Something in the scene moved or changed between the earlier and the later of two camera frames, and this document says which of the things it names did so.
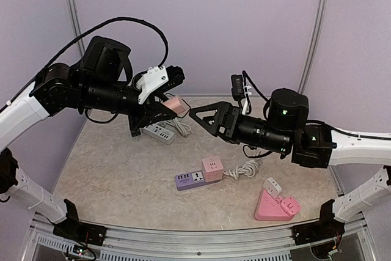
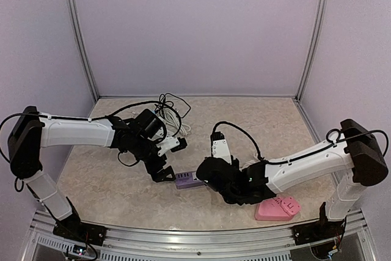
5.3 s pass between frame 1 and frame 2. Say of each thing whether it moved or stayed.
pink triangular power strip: stayed
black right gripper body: moved
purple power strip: stayed
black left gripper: moved
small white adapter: moved
